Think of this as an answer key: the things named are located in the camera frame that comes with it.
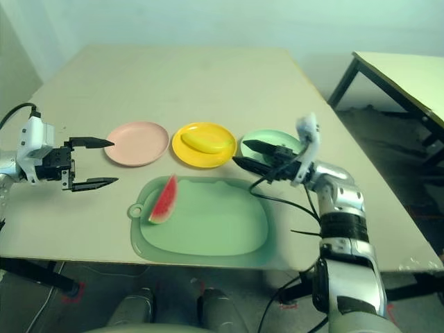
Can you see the pink plate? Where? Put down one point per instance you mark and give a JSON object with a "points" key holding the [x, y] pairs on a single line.
{"points": [[138, 149]]}

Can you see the red watermelon slice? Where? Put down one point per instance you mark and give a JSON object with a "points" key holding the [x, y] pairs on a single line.
{"points": [[164, 204]]}

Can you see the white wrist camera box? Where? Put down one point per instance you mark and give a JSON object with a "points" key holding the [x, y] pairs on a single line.
{"points": [[33, 135], [308, 138]]}

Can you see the beige side table black frame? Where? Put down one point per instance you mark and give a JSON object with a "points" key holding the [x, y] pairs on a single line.
{"points": [[399, 69]]}

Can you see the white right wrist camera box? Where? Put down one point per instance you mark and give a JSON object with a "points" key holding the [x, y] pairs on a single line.
{"points": [[308, 138]]}

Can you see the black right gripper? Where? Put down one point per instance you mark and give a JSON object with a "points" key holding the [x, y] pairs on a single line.
{"points": [[286, 166]]}

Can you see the yellow plate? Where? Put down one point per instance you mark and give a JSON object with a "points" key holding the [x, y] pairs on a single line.
{"points": [[204, 161]]}

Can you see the green plate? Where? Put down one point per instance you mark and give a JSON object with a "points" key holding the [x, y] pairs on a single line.
{"points": [[277, 136]]}

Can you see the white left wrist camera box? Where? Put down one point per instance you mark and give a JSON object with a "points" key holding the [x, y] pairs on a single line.
{"points": [[33, 135]]}

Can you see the grey robot right foot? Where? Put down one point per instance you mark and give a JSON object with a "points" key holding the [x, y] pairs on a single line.
{"points": [[220, 308]]}

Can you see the grey robot left foot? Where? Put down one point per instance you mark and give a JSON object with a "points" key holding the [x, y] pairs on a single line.
{"points": [[135, 307]]}

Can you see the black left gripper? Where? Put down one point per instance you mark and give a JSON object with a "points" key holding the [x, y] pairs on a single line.
{"points": [[55, 166]]}

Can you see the yellow banana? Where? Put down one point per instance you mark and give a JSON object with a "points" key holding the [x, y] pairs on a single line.
{"points": [[208, 144]]}

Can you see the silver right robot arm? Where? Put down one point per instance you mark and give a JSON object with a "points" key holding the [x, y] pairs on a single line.
{"points": [[341, 201]]}

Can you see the green cutting mat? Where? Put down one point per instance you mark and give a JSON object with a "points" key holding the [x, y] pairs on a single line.
{"points": [[215, 222]]}

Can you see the grey robot foot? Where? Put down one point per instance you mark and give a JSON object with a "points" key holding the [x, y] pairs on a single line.
{"points": [[220, 308], [135, 307]]}

